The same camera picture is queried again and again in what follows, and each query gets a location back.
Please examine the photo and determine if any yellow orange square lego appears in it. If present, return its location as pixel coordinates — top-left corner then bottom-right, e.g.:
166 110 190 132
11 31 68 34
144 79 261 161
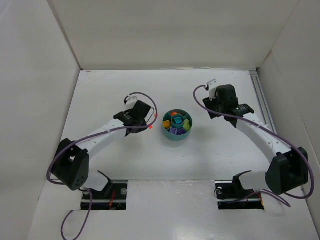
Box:
163 120 172 129

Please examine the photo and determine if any lavender square lego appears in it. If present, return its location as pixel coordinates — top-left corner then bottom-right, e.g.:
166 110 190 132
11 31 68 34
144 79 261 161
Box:
169 127 178 135

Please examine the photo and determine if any teal oval lego piece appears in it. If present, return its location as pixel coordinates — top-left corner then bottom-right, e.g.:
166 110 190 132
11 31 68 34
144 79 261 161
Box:
172 116 184 125

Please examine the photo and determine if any green square lego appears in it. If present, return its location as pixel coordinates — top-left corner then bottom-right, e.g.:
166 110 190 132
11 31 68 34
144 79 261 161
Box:
183 122 192 132

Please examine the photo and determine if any dark purple long lego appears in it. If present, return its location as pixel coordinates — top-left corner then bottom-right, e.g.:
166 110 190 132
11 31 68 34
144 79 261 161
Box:
176 128 187 136

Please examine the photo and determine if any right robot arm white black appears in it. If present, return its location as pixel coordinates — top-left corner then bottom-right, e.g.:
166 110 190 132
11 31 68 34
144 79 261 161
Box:
203 80 309 195

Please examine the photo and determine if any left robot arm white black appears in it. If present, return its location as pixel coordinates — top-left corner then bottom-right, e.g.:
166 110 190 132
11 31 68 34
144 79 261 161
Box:
48 100 152 192

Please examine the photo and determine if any teal round divided container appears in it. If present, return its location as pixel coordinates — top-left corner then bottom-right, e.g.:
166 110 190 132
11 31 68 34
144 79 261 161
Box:
162 109 193 142

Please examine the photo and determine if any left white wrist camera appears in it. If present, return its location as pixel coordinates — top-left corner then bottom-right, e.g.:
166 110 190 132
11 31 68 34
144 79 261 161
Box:
124 95 138 106

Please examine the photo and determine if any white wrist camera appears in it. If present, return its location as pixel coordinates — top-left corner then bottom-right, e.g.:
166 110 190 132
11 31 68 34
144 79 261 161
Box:
124 95 138 106
205 79 218 101

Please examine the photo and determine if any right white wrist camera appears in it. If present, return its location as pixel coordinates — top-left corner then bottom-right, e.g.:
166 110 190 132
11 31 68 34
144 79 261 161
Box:
205 79 218 101

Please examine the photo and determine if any aluminium rail right side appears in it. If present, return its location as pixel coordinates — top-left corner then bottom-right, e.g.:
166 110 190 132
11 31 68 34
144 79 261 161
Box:
249 70 277 133

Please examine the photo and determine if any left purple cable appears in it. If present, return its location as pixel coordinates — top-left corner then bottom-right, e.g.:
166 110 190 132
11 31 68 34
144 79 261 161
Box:
46 91 158 240

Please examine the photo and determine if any purple cable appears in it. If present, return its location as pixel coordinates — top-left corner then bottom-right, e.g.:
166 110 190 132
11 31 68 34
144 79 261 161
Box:
192 84 315 207
46 91 158 240

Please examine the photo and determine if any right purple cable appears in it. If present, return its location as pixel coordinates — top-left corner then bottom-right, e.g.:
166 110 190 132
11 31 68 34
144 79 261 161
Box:
192 84 315 207

